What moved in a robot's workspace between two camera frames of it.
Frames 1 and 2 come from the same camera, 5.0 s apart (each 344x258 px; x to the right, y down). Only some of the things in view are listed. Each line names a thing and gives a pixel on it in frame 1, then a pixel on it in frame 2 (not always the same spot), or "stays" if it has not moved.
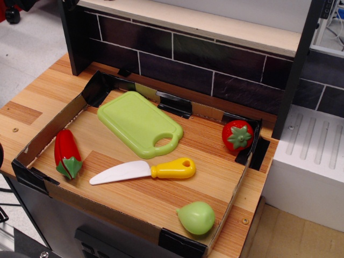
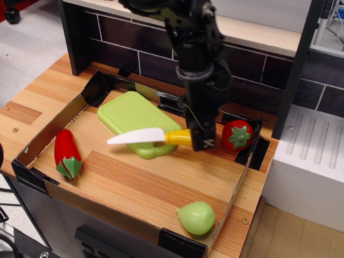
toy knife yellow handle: [179, 168] to [183, 137]
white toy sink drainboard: [306, 175] stays
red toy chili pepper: [67, 154] stays
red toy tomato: [238, 135] stays
